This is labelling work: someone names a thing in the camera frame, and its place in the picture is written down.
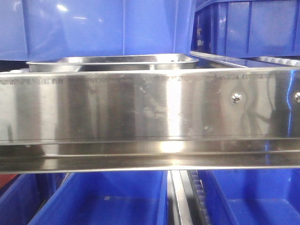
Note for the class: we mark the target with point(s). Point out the silver metal tray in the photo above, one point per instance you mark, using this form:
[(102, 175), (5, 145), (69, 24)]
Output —
[(162, 61)]

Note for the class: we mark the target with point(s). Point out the blue bin lower middle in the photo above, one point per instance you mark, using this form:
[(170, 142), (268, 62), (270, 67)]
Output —
[(108, 198)]

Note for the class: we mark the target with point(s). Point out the blue bin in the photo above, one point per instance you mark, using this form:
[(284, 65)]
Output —
[(51, 29), (108, 198), (252, 197), (25, 195), (247, 28)]

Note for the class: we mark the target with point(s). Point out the steel roller track divider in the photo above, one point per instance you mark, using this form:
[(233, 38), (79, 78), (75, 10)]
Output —
[(186, 199)]

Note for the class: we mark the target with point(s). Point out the blue bin lower right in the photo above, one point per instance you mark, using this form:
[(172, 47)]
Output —
[(252, 197)]

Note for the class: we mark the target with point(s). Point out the blue bin upper right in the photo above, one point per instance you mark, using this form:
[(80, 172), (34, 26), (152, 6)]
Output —
[(247, 28)]

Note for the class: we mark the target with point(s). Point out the blue bin upper left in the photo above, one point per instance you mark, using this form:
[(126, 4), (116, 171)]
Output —
[(51, 29)]

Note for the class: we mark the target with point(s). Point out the blue bin lower left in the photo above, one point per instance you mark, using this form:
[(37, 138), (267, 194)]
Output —
[(25, 195)]

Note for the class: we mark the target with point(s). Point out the stainless steel shelf front rail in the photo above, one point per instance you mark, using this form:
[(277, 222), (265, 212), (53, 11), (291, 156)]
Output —
[(150, 120)]

